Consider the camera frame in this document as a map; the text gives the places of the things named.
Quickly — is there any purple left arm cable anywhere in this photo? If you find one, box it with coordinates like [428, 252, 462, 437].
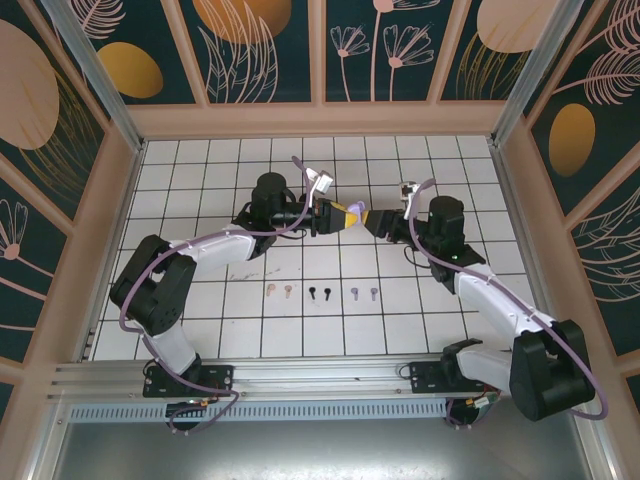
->
[117, 155, 317, 436]

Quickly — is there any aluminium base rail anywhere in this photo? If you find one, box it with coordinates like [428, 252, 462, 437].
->
[47, 354, 595, 402]

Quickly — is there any grey metal sheet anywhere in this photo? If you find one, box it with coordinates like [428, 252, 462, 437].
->
[49, 418, 599, 480]

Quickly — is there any aluminium table side rail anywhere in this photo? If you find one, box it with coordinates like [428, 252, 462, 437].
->
[73, 139, 147, 362]
[487, 138, 574, 357]

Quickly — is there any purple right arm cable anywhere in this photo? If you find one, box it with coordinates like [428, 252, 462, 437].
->
[407, 178, 609, 430]

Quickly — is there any aluminium corner post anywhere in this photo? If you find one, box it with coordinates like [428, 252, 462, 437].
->
[491, 0, 586, 149]
[40, 0, 147, 155]

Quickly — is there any grey slotted cable duct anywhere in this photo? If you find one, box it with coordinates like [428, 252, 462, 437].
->
[67, 401, 450, 422]

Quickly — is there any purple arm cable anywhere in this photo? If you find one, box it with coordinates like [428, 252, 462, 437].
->
[407, 178, 609, 430]
[117, 155, 317, 436]

